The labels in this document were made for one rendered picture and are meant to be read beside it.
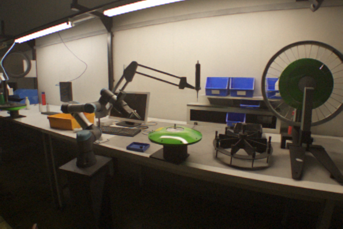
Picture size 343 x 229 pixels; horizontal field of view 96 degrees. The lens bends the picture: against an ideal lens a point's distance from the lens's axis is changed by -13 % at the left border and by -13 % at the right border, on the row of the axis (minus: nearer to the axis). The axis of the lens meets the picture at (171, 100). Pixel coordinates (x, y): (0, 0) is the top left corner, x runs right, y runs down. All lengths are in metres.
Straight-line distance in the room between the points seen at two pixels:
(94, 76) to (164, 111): 1.23
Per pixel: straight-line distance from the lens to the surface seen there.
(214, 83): 1.82
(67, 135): 1.68
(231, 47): 1.84
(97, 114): 1.37
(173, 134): 0.95
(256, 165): 1.09
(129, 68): 1.27
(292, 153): 1.15
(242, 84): 1.79
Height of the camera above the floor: 1.39
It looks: 7 degrees down
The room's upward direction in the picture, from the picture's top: straight up
